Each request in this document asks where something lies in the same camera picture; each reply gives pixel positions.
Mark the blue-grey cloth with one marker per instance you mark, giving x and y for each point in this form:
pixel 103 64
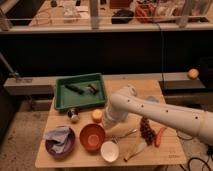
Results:
pixel 59 135

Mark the black bag on bench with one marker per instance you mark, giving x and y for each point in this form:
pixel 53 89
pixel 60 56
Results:
pixel 122 16

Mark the dark grape bunch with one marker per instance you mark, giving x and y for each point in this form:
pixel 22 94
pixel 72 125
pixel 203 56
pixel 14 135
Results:
pixel 146 131

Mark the orange carrot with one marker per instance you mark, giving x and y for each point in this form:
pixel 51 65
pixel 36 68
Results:
pixel 158 136

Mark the small metal cup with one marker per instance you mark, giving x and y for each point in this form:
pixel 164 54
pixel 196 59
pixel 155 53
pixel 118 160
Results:
pixel 73 115

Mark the white bowl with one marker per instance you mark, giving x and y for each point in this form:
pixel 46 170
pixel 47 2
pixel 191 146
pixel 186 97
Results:
pixel 109 151

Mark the orange bowl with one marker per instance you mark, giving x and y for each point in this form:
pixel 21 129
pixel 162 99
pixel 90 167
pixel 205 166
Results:
pixel 92 137

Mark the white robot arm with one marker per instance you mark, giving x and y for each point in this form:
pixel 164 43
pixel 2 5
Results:
pixel 194 122

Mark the green plastic tray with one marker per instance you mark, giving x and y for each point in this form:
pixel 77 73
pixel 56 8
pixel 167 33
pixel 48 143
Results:
pixel 66 99

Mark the orange ball on ledge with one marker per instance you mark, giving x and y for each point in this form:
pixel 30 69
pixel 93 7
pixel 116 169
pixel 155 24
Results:
pixel 193 74

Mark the metal spoon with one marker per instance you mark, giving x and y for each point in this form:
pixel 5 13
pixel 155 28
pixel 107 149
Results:
pixel 115 139

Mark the yellow round fruit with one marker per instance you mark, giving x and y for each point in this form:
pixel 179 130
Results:
pixel 97 115

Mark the brown object in tray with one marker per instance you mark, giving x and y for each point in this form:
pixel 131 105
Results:
pixel 93 88

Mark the purple bowl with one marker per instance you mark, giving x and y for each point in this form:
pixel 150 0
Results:
pixel 67 149

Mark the dark tool in tray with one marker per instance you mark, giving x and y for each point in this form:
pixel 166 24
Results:
pixel 75 89

